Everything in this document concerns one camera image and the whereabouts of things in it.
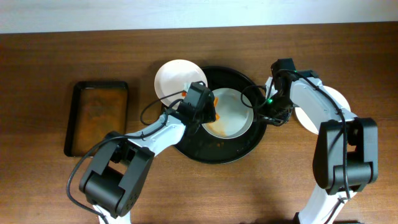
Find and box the black rectangular water tray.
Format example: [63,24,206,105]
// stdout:
[63,80,129,157]

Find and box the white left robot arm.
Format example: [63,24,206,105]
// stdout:
[79,101,216,223]

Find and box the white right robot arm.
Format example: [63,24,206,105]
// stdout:
[266,68,378,224]

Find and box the white plate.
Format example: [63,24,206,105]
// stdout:
[294,86,351,134]
[202,88,254,139]
[154,59,208,98]

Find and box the green orange scrub sponge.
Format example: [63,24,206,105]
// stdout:
[213,97,219,120]

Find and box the round black serving tray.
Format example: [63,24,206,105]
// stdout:
[175,66,267,164]

